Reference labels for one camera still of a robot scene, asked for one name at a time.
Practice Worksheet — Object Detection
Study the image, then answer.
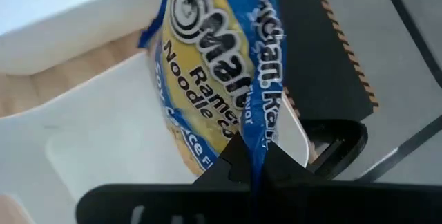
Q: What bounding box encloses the white plastic bin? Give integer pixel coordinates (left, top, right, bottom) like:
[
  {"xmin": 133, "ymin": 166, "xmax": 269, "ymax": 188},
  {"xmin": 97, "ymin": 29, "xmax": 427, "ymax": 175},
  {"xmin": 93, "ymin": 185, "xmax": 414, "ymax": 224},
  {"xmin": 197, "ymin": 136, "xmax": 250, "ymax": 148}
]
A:
[
  {"xmin": 0, "ymin": 51, "xmax": 311, "ymax": 224},
  {"xmin": 0, "ymin": 0, "xmax": 173, "ymax": 76}
]

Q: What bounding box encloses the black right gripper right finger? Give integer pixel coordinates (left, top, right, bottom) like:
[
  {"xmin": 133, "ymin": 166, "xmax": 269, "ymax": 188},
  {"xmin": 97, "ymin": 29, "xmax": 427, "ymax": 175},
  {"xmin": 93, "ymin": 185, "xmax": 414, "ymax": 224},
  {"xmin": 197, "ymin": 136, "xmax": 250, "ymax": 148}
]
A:
[{"xmin": 258, "ymin": 142, "xmax": 442, "ymax": 224}]

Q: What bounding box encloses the black loop handle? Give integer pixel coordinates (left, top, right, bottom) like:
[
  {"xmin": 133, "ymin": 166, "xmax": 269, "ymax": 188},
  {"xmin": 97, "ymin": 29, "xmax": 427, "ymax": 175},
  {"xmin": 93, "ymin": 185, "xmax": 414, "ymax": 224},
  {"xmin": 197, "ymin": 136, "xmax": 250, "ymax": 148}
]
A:
[{"xmin": 299, "ymin": 118, "xmax": 369, "ymax": 181}]

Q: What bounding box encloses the black floor mat striped edge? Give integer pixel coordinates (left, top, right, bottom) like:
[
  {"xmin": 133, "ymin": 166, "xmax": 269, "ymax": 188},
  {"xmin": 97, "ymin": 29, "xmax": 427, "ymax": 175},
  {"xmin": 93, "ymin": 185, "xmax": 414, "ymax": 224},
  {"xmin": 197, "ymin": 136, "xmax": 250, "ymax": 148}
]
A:
[{"xmin": 272, "ymin": 0, "xmax": 380, "ymax": 123}]

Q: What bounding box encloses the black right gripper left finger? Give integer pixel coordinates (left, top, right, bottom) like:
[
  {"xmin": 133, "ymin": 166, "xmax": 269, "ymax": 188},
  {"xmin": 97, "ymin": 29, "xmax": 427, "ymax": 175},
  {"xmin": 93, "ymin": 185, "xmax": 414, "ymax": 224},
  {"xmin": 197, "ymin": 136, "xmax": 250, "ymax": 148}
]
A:
[{"xmin": 75, "ymin": 132, "xmax": 253, "ymax": 224}]

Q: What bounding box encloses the blue soy sauce ramen packet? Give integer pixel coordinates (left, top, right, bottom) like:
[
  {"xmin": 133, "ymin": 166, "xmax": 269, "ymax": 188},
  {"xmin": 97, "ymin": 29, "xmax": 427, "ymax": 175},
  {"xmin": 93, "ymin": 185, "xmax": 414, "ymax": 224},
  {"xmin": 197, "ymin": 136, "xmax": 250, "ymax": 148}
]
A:
[{"xmin": 137, "ymin": 0, "xmax": 289, "ymax": 197}]

